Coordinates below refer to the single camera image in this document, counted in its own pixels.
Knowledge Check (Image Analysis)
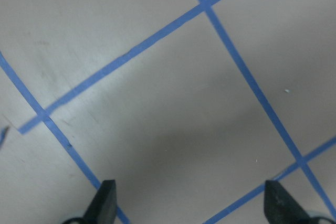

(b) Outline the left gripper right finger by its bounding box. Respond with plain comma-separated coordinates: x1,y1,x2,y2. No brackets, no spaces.
264,179,336,224

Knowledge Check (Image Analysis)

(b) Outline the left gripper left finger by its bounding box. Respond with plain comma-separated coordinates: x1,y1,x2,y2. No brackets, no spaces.
62,179,117,224

